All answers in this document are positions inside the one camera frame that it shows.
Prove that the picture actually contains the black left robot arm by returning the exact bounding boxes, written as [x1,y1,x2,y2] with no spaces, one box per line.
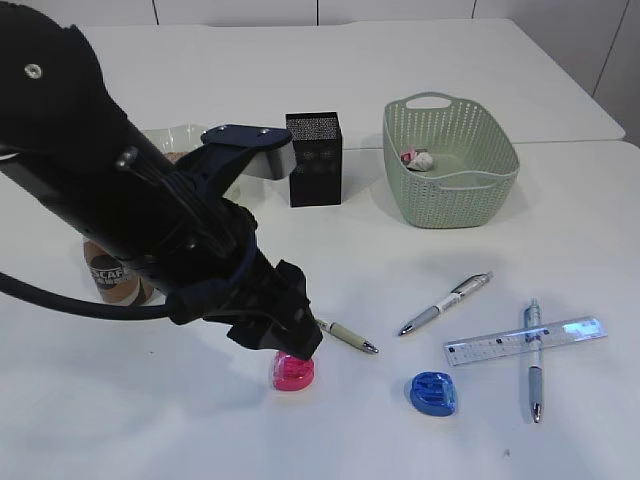
[1,2,322,360]

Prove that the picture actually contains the blue pencil sharpener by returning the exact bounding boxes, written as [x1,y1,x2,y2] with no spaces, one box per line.
[404,371,458,417]

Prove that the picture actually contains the sugared bread roll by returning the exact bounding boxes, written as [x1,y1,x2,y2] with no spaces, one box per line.
[164,151,189,164]

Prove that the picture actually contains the pink pencil sharpener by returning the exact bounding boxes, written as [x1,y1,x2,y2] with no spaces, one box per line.
[271,351,315,392]

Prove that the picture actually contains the black square pen holder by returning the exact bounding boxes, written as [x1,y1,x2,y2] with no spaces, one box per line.
[285,112,343,208]

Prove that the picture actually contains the brown Nescafe coffee bottle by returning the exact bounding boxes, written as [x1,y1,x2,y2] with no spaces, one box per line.
[83,238,155,306]

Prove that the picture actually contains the green wavy glass plate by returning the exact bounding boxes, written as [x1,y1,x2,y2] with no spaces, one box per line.
[139,124,251,201]

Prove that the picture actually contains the grey paper ball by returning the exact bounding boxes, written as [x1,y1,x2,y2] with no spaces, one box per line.
[407,152,435,172]

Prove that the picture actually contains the cream white ballpoint pen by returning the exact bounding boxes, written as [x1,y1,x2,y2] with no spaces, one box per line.
[316,319,379,355]

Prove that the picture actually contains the pink paper ball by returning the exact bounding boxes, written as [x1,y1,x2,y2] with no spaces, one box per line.
[400,149,425,166]

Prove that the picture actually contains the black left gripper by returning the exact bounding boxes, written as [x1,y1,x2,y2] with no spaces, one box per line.
[129,173,323,360]

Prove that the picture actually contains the clear plastic ruler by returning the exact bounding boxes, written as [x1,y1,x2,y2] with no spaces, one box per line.
[443,317,608,366]

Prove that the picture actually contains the grey white ballpoint pen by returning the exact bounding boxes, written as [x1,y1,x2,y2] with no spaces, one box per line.
[398,272,493,337]

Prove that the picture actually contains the green plastic woven basket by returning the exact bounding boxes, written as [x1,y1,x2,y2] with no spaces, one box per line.
[382,92,520,229]

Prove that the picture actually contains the blue white ballpoint pen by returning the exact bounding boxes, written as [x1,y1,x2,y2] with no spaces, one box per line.
[523,299,544,424]

